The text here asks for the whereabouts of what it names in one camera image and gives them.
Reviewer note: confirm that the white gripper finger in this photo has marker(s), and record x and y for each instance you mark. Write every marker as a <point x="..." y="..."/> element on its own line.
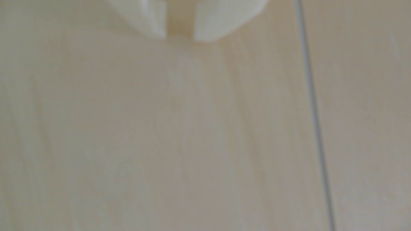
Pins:
<point x="144" y="14"/>
<point x="218" y="16"/>

